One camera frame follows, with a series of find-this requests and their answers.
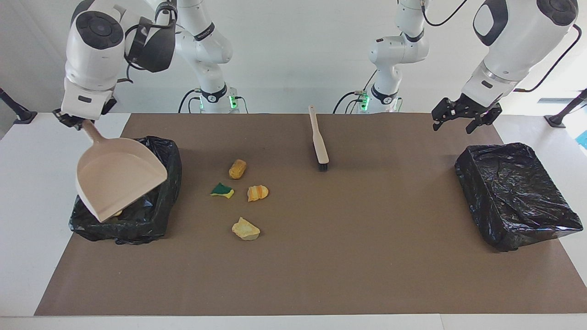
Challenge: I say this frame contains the small green yellow sponge piece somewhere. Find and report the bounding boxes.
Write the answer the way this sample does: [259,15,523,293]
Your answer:
[210,182,235,199]

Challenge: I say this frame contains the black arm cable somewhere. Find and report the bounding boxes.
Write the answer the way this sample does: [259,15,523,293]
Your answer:
[117,2,179,85]
[421,0,582,92]

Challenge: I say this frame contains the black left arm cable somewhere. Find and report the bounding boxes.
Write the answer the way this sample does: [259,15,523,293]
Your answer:
[421,0,582,92]

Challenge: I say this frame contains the black left base cable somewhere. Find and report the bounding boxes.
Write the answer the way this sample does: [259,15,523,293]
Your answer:
[332,69,379,114]

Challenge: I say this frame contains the beige hand brush black bristles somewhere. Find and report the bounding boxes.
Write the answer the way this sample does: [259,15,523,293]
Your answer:
[308,105,330,172]

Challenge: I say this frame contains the trash bin with black bag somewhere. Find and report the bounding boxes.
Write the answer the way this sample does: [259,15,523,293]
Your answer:
[455,143,584,252]
[69,136,183,245]

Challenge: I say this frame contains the beige plastic dustpan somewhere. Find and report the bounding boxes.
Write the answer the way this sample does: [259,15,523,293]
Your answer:
[76,120,168,223]

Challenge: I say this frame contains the black stand foot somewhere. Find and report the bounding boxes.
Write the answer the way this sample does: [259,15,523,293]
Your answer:
[0,88,38,124]
[544,89,587,128]

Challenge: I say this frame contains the pale yellow chunky scrap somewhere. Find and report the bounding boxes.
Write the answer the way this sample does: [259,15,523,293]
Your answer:
[232,217,260,241]

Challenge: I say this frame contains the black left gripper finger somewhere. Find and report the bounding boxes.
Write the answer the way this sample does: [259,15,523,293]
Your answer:
[466,104,503,134]
[432,99,459,132]

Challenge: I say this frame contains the brown table mat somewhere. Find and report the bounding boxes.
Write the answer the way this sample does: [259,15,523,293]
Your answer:
[34,113,587,316]

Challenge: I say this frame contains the black base cable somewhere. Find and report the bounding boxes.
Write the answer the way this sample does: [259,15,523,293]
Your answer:
[332,69,379,114]
[178,88,248,114]

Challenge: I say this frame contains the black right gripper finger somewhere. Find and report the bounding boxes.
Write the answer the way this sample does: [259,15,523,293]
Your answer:
[53,110,83,130]

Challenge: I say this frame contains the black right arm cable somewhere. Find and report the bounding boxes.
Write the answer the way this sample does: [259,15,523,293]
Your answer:
[117,2,179,85]

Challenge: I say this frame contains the black right base cable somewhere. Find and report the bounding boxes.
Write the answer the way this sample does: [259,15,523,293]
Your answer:
[178,88,248,114]

